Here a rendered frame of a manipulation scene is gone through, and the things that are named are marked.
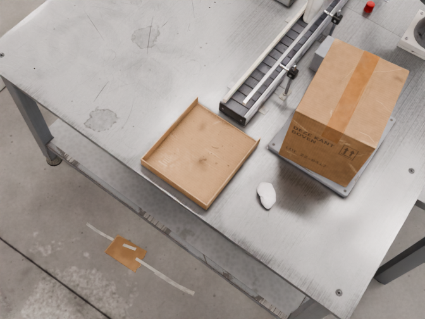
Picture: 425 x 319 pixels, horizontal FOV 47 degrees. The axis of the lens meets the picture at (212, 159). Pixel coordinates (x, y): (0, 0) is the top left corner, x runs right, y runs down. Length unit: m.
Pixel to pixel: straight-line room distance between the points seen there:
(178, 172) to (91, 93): 0.42
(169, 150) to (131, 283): 0.89
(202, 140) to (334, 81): 0.47
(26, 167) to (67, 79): 0.91
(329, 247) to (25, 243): 1.46
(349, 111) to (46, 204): 1.59
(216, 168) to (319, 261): 0.43
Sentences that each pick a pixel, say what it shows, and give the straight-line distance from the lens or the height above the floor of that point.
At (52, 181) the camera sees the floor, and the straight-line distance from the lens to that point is 2.55.
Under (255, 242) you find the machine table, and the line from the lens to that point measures 1.51.
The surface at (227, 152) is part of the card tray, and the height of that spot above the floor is 0.83.
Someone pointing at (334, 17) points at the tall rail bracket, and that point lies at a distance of 1.84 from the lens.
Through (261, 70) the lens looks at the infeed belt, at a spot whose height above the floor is 0.88.
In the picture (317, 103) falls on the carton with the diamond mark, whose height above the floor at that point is 1.12.
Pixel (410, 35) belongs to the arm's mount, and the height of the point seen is 0.87.
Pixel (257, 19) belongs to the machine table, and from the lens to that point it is 1.96.
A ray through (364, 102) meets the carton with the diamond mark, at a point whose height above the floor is 1.12.
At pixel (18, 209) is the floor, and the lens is 2.54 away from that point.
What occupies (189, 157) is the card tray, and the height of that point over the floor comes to 0.83.
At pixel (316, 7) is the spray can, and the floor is 0.97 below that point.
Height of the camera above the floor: 2.26
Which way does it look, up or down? 64 degrees down
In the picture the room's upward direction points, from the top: 8 degrees clockwise
